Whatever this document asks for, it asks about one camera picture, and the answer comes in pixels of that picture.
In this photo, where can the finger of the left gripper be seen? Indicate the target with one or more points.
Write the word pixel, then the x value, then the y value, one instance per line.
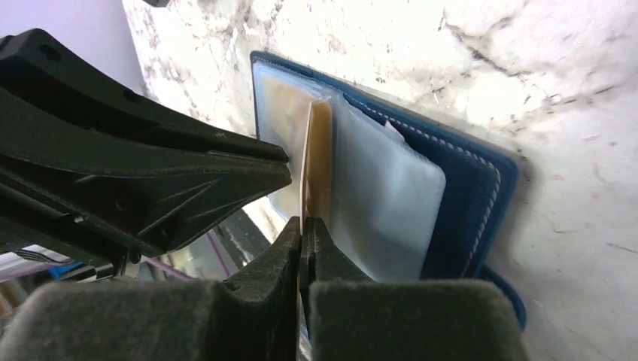
pixel 40 70
pixel 93 203

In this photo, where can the blue leather card holder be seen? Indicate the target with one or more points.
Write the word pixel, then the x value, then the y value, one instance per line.
pixel 410 200

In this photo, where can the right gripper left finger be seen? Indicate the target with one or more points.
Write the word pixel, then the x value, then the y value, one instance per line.
pixel 252 315

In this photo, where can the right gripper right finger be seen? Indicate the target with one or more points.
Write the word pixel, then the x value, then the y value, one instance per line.
pixel 352 317

